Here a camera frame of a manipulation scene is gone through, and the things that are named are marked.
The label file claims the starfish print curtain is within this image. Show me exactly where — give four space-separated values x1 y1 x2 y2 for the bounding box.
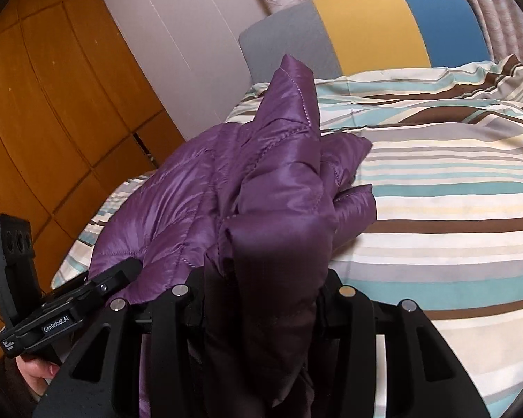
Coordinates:
244 0 523 83

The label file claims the grey yellow blue headboard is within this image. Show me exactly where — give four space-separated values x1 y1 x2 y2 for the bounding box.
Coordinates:
239 0 493 85

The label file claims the striped duvet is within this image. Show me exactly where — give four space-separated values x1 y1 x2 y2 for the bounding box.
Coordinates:
50 54 523 418

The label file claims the person's left hand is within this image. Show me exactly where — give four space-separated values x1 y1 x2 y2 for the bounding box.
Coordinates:
20 350 62 385

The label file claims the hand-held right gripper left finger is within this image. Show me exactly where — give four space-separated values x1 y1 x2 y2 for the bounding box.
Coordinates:
32 268 206 418

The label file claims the wooden wardrobe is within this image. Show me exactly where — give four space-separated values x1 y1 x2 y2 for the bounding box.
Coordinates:
0 0 186 362

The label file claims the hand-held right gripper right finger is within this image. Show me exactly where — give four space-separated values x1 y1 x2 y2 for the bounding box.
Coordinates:
316 269 491 418

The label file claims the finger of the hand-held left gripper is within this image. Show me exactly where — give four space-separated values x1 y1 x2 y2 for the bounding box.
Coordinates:
87 257 143 302

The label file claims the purple puffer jacket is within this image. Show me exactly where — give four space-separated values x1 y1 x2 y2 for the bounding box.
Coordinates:
87 53 378 418

